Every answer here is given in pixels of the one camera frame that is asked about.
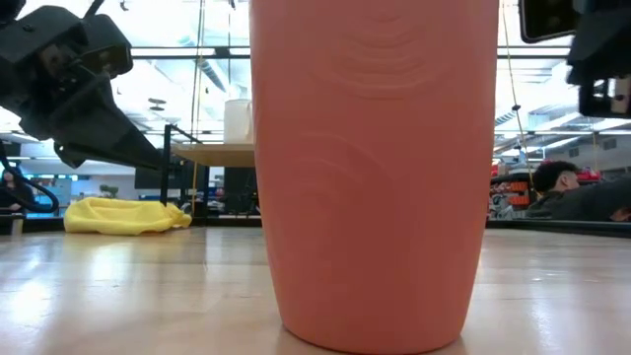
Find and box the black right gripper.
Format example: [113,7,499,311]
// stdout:
[517,0,631,119]

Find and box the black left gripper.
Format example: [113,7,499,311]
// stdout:
[0,5,165,171]

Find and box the white ceramic mug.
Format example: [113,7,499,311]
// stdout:
[223,98,254,145]

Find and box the orange plastic cup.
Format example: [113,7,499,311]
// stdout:
[248,0,500,355]

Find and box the black monitor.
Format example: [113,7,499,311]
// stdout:
[134,166,167,190]

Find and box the yellow cloth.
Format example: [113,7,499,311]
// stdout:
[63,196,193,237]

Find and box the person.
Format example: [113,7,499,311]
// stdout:
[0,167,36,214]
[525,160,631,223]

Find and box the rack with red bins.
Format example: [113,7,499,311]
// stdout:
[487,160,603,221]

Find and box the thin hanging cord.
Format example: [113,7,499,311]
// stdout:
[500,0,537,184]

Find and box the black curved hose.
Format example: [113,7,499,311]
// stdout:
[0,142,61,216]

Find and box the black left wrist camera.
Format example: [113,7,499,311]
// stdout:
[81,14,135,79]

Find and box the yellow hanging cable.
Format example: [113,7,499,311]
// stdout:
[189,0,206,144]

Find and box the wooden shelf with black frame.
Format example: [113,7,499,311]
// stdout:
[160,122,256,221]

